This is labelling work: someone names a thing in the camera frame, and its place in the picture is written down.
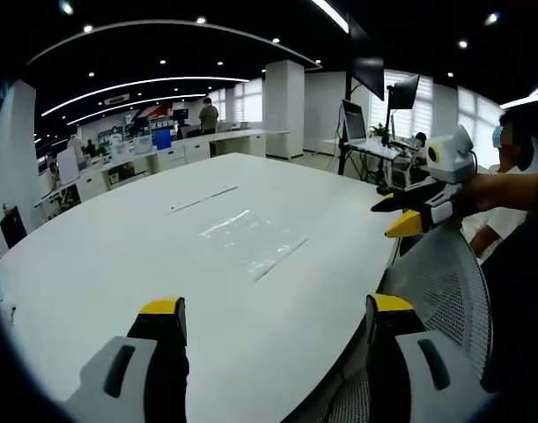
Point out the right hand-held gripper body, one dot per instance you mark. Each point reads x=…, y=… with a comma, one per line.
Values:
x=450, y=169

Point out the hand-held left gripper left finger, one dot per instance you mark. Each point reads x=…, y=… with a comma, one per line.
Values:
x=136, y=352

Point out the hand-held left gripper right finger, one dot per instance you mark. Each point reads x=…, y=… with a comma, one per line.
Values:
x=405, y=352

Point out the clear resealable plastic bag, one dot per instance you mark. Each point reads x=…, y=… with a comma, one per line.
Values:
x=251, y=240

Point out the white side desk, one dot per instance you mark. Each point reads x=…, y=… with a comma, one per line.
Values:
x=374, y=154

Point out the grey mesh office chair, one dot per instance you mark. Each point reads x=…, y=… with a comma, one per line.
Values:
x=449, y=282

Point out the green potted plant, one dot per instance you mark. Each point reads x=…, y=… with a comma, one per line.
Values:
x=378, y=131

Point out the black tripod stand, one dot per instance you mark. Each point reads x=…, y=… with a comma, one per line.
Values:
x=341, y=132

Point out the silver computer monitor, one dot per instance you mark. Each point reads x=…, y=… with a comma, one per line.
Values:
x=354, y=121

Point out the white square pillar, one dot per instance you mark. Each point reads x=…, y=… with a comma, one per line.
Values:
x=284, y=110

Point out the black chair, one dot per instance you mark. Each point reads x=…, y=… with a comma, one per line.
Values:
x=13, y=227

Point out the white office counter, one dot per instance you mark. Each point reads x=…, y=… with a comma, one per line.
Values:
x=163, y=154

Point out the blue box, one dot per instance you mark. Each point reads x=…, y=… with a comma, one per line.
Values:
x=162, y=139

